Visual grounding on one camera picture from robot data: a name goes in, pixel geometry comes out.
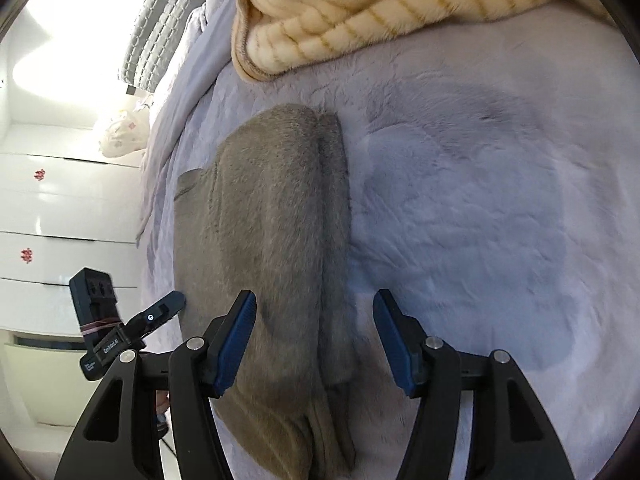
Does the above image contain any white floral bag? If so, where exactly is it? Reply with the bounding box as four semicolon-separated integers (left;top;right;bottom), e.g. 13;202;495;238
94;99;151;158

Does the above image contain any person's left hand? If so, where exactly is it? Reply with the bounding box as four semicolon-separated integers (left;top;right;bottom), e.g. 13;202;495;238
155;390;170;424

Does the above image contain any olive knit sweater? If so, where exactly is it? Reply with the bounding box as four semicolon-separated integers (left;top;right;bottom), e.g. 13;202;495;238
174;104;356;479

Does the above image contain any grey quilted headboard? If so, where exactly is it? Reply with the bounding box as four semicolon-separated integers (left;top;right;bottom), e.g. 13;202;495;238
119;0;205;96

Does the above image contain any lavender embossed bedspread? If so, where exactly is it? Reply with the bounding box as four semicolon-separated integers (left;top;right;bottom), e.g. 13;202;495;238
140;0;639;479

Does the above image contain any black cable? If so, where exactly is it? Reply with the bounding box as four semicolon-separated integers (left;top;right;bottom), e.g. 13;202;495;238
158;424;177;461

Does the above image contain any white wardrobe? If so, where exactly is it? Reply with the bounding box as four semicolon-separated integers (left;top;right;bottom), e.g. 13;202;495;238
1;124;142;432

